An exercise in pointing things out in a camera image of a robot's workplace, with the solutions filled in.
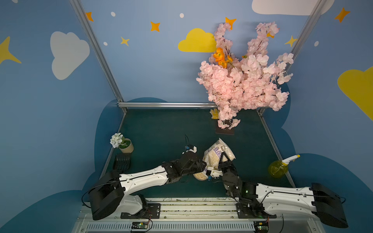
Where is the clear plastic oats bag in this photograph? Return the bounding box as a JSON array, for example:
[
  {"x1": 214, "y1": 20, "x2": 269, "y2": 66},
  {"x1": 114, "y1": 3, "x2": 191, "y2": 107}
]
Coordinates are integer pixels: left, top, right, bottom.
[{"x1": 203, "y1": 138, "x2": 236, "y2": 170}]

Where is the white patterned breakfast bowl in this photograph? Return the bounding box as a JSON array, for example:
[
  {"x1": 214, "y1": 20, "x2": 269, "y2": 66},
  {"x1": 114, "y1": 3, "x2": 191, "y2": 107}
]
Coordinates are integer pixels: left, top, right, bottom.
[{"x1": 193, "y1": 172, "x2": 208, "y2": 181}]

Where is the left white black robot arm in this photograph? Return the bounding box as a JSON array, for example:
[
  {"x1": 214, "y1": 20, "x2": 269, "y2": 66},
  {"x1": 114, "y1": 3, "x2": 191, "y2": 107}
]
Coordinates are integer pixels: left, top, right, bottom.
[{"x1": 87, "y1": 150, "x2": 207, "y2": 220}]

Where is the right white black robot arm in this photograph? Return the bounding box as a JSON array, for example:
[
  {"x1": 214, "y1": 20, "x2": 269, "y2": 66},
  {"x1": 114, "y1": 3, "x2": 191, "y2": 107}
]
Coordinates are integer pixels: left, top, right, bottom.
[{"x1": 218, "y1": 152, "x2": 348, "y2": 228}]

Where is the right electronics board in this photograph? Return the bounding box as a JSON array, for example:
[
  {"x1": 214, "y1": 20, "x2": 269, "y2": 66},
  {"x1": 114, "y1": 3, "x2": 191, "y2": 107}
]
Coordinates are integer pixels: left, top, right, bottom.
[{"x1": 254, "y1": 222, "x2": 269, "y2": 233}]

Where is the electronics board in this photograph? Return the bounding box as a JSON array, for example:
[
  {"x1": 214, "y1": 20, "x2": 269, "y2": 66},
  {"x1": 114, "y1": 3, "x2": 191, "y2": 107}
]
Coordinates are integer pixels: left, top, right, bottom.
[
  {"x1": 131, "y1": 222, "x2": 148, "y2": 231},
  {"x1": 254, "y1": 222, "x2": 269, "y2": 233}
]

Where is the green spray bottle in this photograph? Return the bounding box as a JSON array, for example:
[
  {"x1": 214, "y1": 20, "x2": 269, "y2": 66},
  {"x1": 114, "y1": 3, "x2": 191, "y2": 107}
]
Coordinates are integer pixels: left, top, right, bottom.
[{"x1": 268, "y1": 154, "x2": 300, "y2": 178}]

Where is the yellow work glove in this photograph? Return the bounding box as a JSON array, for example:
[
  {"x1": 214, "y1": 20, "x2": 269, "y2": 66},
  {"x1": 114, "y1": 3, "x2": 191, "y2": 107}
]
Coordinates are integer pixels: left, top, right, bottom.
[{"x1": 210, "y1": 108, "x2": 219, "y2": 119}]

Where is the white flower in beige pot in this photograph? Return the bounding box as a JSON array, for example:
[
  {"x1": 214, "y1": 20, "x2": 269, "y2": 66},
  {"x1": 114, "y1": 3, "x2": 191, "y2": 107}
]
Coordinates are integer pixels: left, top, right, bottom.
[{"x1": 110, "y1": 133, "x2": 134, "y2": 153}]

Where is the pink cherry blossom tree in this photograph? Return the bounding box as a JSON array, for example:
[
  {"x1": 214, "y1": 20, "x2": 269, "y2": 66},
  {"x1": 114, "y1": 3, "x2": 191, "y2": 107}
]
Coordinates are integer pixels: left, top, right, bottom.
[{"x1": 196, "y1": 22, "x2": 294, "y2": 130}]

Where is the left electronics board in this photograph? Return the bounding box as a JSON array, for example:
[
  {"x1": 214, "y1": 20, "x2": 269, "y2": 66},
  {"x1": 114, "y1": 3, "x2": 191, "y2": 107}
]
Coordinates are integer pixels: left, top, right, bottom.
[{"x1": 131, "y1": 222, "x2": 148, "y2": 231}]

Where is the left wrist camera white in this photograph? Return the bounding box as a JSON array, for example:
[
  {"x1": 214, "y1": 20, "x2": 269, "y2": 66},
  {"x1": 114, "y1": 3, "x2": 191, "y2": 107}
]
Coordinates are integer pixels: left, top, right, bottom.
[{"x1": 185, "y1": 145, "x2": 197, "y2": 153}]

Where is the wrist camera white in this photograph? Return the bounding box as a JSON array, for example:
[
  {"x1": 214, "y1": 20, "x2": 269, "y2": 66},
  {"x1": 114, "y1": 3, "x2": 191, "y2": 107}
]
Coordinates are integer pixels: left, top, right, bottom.
[
  {"x1": 185, "y1": 145, "x2": 197, "y2": 153},
  {"x1": 206, "y1": 167, "x2": 223, "y2": 180}
]

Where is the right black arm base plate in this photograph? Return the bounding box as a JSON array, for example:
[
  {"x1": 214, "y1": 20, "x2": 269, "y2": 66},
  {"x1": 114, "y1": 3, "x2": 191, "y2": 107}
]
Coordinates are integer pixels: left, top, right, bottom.
[{"x1": 236, "y1": 203, "x2": 277, "y2": 219}]

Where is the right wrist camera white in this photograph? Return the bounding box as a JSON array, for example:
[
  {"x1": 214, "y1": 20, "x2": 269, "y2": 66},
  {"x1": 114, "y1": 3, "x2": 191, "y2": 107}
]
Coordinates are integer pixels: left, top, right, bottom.
[{"x1": 206, "y1": 167, "x2": 223, "y2": 180}]

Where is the brown tree base plate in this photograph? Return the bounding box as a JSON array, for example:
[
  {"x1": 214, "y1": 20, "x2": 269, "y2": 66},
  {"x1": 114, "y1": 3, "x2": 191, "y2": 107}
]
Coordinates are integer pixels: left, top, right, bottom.
[{"x1": 216, "y1": 126, "x2": 235, "y2": 135}]

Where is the aluminium front rail frame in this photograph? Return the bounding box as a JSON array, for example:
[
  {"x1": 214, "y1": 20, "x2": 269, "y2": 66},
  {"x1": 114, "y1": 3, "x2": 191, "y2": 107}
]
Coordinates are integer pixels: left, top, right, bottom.
[{"x1": 72, "y1": 198, "x2": 325, "y2": 233}]

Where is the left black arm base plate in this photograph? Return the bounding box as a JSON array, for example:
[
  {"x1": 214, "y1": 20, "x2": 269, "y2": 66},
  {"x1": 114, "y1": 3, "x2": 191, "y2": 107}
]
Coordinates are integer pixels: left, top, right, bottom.
[{"x1": 120, "y1": 203, "x2": 161, "y2": 220}]

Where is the aluminium back rail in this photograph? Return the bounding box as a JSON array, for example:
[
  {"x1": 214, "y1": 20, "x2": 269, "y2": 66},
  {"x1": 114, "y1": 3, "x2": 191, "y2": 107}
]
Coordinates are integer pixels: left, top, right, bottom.
[{"x1": 118, "y1": 102, "x2": 217, "y2": 109}]

